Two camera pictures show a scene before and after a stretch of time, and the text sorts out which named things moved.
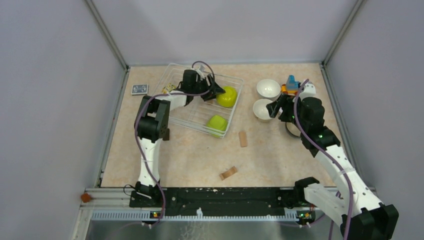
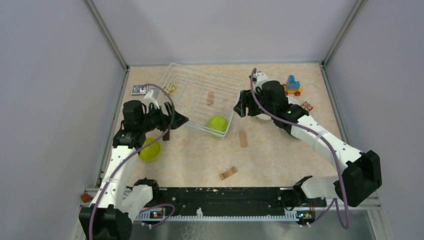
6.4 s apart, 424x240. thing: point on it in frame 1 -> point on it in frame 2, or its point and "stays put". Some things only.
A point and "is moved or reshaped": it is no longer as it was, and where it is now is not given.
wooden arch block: [228, 173] stays put
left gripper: [212, 94] -> [155, 107]
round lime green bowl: [229, 98] is moved or reshaped
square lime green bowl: [217, 125] stays put
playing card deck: [139, 89] stays put
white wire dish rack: [213, 116] stays put
